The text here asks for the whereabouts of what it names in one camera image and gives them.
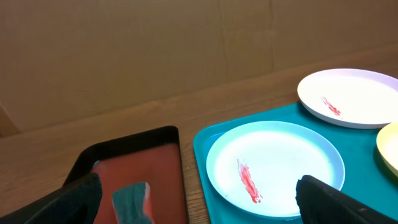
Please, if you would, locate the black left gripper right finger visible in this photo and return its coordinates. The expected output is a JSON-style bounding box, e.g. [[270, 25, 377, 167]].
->
[[296, 175, 397, 224]]

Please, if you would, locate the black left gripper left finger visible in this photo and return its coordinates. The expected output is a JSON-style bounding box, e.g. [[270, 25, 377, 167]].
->
[[1, 173, 103, 224]]

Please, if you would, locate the light blue plate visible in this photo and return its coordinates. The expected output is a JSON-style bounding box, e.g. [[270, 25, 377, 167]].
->
[[206, 121, 345, 220]]

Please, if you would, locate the yellow plate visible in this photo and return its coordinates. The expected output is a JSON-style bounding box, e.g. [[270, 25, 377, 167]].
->
[[376, 123, 398, 176]]

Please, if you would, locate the teal plastic tray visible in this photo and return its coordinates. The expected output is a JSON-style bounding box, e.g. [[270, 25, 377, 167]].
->
[[193, 103, 397, 224]]

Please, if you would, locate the black tray with red liner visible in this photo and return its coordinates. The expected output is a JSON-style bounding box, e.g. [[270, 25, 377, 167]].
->
[[65, 126, 189, 223]]

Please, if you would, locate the white plate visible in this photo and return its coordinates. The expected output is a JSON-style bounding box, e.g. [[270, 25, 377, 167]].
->
[[297, 68, 397, 129]]

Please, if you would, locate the cardboard backdrop wall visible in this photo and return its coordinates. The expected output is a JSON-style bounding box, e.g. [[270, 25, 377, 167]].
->
[[1, 0, 397, 136]]

